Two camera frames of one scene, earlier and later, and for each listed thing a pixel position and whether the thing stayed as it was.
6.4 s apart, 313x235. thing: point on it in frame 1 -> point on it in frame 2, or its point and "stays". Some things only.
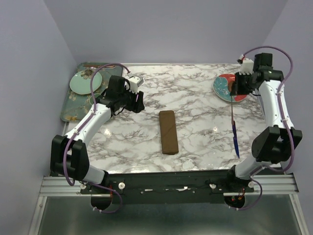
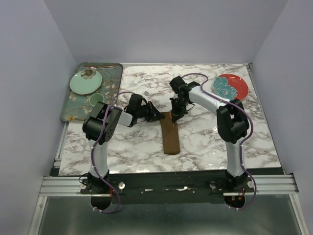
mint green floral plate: [79, 83] stays
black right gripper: [236, 89] -> [176, 114]
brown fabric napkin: [168, 132] stays
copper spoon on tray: [99, 65] stays
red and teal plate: [221, 88] stays
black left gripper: [136, 106] -> [154, 113]
